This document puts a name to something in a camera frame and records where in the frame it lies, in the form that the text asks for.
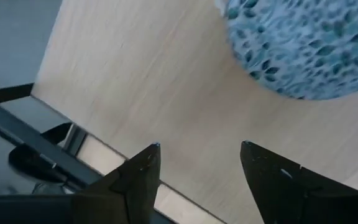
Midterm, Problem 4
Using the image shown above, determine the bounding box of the blue mosaic candle holder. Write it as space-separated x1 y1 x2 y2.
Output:
223 0 358 101

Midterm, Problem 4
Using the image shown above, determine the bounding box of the wooden shelf with black legs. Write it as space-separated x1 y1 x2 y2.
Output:
0 0 358 224

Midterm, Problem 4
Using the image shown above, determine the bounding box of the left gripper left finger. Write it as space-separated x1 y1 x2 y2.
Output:
71 142 162 224

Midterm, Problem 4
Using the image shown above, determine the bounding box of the black aluminium table frame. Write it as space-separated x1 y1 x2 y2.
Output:
40 121 89 157

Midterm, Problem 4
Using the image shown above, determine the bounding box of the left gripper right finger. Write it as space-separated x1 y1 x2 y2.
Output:
239 140 358 224

